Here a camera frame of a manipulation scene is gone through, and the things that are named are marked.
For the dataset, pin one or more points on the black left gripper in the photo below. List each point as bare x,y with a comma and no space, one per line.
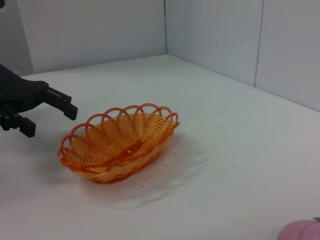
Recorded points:
20,93

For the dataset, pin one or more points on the orange woven plastic basket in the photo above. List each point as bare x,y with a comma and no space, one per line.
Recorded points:
140,135

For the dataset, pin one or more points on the pink peach with green leaf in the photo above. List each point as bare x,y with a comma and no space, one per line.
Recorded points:
300,231

